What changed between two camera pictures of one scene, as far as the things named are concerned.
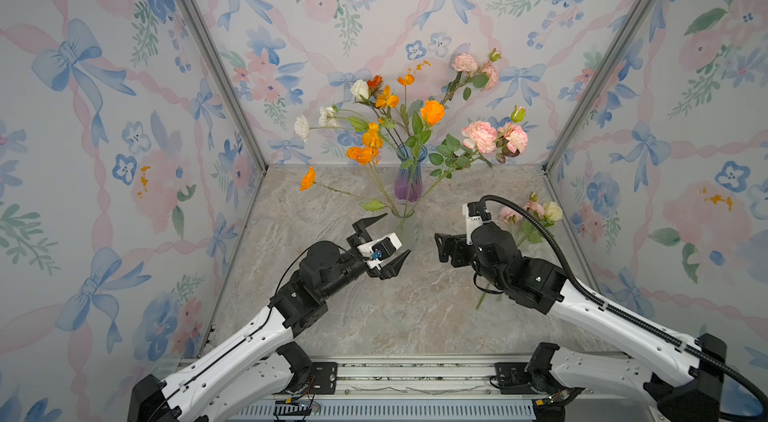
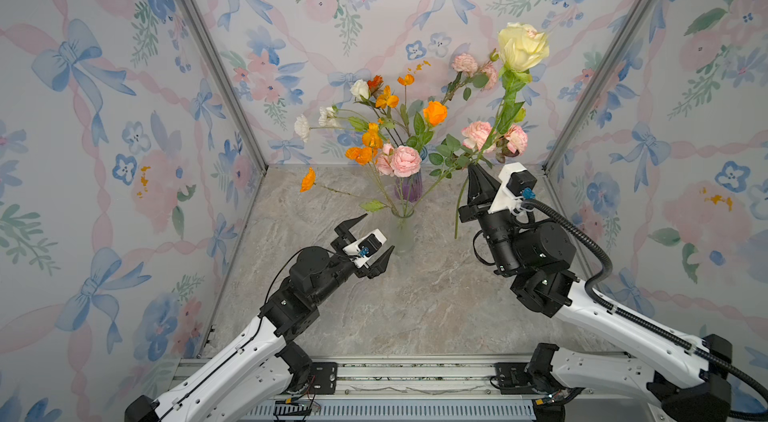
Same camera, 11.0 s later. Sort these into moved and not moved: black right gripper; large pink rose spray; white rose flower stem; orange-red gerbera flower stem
Moved: black right gripper
Not moved: white rose flower stem; large pink rose spray; orange-red gerbera flower stem
